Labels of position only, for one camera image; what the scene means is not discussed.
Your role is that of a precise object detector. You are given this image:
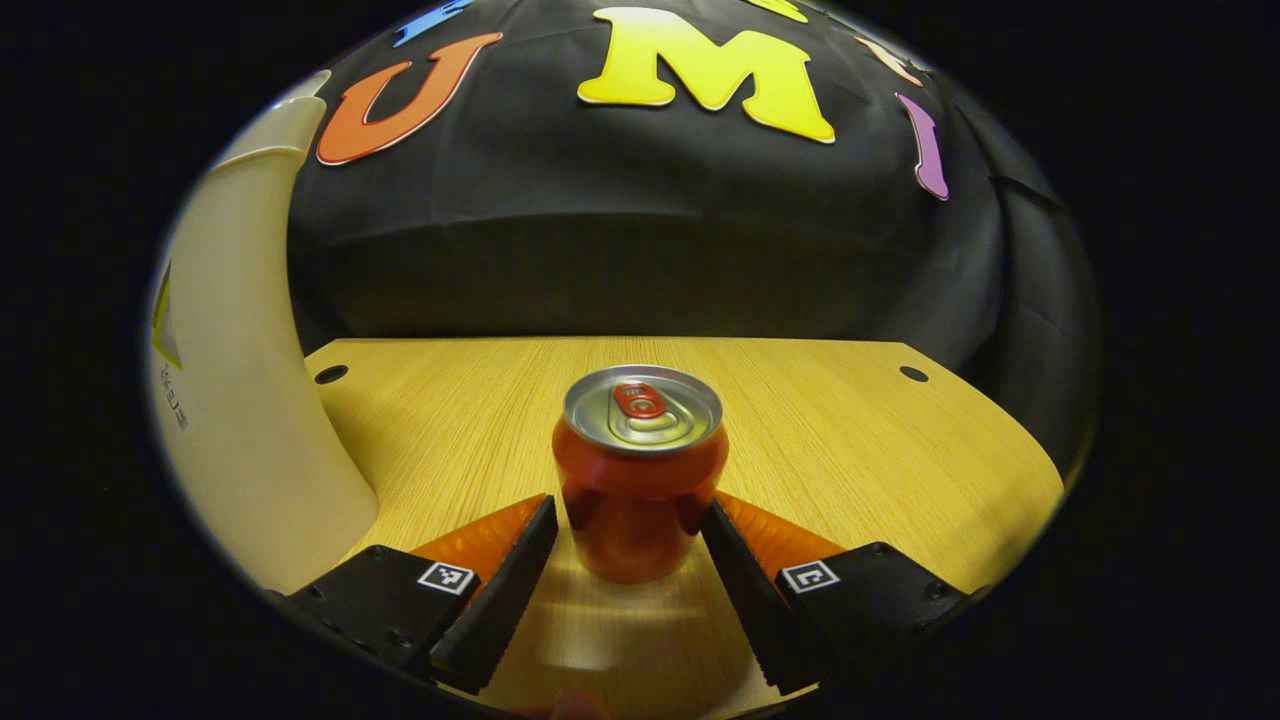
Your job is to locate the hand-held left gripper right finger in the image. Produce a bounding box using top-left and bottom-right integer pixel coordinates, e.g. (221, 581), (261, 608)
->
(700, 490), (971, 698)

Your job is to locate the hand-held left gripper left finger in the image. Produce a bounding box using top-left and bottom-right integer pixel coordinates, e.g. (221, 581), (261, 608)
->
(270, 493), (561, 696)

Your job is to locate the red pop can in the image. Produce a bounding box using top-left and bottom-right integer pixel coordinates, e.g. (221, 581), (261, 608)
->
(552, 365), (731, 586)

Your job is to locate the white desktop garbage bin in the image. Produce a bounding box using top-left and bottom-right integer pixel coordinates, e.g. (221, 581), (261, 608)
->
(148, 70), (381, 596)

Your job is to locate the wooden desktop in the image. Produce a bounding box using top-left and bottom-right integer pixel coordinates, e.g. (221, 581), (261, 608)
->
(305, 337), (1066, 720)

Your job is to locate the black backdrop cloth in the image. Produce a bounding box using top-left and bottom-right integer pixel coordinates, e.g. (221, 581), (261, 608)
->
(285, 0), (1101, 471)

